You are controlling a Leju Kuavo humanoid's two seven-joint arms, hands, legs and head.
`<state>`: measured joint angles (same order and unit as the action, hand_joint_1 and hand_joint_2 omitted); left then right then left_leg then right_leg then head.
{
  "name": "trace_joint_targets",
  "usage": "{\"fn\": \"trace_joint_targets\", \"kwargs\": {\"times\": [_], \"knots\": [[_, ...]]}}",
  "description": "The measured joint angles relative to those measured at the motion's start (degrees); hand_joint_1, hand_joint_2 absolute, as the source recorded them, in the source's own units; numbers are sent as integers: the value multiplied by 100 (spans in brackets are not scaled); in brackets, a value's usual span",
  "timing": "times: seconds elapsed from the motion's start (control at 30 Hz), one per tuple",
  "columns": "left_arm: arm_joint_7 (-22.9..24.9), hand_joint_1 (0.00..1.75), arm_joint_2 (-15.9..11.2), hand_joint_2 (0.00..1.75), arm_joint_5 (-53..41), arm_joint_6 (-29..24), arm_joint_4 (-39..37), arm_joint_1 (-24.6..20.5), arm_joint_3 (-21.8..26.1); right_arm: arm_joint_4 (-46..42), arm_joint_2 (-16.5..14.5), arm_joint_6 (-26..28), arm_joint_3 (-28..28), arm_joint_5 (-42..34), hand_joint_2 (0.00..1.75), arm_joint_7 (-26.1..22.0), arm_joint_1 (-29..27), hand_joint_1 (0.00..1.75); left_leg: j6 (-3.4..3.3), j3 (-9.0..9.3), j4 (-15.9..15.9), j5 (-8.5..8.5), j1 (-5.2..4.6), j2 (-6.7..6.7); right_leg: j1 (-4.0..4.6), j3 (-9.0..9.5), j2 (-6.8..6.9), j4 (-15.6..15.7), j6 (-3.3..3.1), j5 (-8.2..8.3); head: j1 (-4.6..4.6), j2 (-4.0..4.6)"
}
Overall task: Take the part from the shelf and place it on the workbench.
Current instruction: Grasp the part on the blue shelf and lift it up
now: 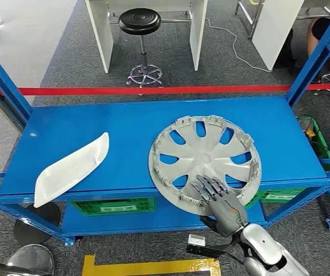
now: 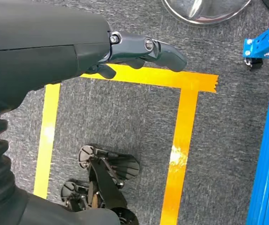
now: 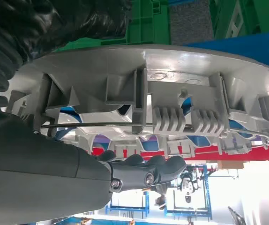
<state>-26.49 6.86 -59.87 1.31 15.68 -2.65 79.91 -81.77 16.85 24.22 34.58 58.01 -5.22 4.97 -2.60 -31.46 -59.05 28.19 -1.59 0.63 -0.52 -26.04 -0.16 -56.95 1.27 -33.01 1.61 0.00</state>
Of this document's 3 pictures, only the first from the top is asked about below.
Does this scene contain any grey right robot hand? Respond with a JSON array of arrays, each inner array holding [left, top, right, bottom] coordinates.
[[190, 175, 248, 237]]

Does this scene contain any grey plastic wheel cover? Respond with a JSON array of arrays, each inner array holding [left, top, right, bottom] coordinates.
[[148, 115, 262, 216]]

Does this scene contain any white plastic trim part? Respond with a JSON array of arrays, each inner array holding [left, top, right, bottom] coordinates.
[[33, 132, 110, 208]]

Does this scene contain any red barrier belt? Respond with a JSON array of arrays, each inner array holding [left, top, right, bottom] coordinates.
[[18, 83, 330, 97]]

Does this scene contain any white cabinet panel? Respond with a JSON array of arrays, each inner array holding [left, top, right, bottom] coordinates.
[[251, 0, 305, 71]]

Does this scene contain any person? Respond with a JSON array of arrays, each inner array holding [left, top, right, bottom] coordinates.
[[274, 17, 330, 75]]

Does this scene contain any black round stool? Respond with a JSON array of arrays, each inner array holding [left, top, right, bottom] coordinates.
[[118, 8, 163, 89]]

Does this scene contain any white desk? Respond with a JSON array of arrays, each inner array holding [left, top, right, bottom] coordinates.
[[85, 0, 208, 74]]

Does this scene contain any black barrier stanchion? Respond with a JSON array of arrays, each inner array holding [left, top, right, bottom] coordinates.
[[13, 202, 61, 247]]

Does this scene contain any chrome barrier stanchion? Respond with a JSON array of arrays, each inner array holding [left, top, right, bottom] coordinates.
[[0, 244, 56, 276], [0, 75, 27, 132]]

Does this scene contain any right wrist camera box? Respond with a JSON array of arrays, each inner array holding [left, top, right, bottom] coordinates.
[[187, 234, 245, 266]]

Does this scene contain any white floor cable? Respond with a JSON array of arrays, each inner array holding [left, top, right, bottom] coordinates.
[[205, 18, 273, 73]]

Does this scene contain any steel frame table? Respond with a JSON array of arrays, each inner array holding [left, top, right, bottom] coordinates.
[[236, 0, 330, 39]]

